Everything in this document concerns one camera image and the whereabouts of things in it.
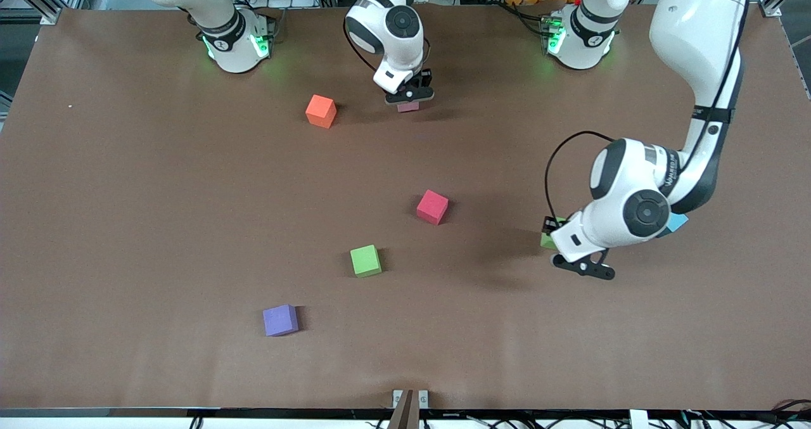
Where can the purple foam cube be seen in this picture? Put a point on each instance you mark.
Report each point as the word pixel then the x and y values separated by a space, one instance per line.
pixel 279 320

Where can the orange foam cube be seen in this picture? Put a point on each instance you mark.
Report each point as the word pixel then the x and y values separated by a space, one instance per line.
pixel 320 109

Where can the pink foam cube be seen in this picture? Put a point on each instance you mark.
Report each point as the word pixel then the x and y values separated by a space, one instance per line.
pixel 408 107

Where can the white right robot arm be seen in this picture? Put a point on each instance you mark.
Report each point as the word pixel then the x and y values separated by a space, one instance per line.
pixel 405 49

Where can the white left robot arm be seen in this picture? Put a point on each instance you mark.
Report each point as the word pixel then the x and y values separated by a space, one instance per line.
pixel 697 23

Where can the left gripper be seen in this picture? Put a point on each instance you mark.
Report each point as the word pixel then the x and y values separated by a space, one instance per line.
pixel 549 225

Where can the camera mount post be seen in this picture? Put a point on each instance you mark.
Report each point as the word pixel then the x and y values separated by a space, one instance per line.
pixel 405 416

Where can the red foam cube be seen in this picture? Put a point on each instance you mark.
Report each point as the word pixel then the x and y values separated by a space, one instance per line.
pixel 432 206

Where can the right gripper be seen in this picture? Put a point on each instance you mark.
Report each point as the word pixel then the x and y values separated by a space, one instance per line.
pixel 426 78

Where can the light blue foam cube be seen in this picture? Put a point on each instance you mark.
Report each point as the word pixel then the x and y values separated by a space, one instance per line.
pixel 676 223

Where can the green foam cube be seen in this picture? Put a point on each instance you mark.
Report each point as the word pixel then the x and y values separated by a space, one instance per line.
pixel 365 261
pixel 547 241

